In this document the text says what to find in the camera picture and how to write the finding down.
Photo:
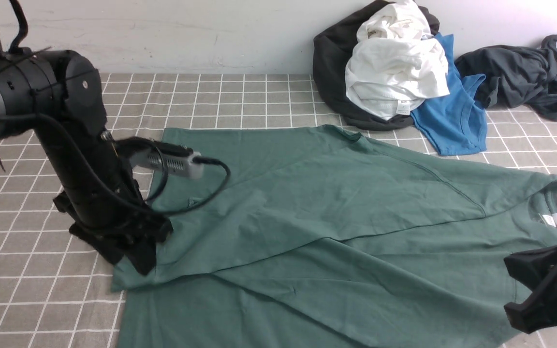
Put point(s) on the black crumpled garment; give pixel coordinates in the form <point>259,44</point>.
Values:
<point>332,50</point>

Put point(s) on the blue t-shirt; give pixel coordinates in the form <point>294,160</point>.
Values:
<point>454,124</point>

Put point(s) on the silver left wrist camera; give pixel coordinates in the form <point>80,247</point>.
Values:
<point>159,156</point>

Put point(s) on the white crumpled shirt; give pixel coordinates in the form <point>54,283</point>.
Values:
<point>397,63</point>

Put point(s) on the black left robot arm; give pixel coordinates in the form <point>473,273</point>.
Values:
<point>58,95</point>

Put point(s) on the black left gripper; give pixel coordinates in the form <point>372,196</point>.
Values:
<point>115,222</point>

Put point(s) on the dark grey crumpled garment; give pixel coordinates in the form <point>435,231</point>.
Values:
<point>515,75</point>

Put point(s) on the green long sleeve shirt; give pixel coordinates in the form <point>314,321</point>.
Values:
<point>325,238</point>

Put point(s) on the grey checkered tablecloth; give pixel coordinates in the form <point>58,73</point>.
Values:
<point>55,289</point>

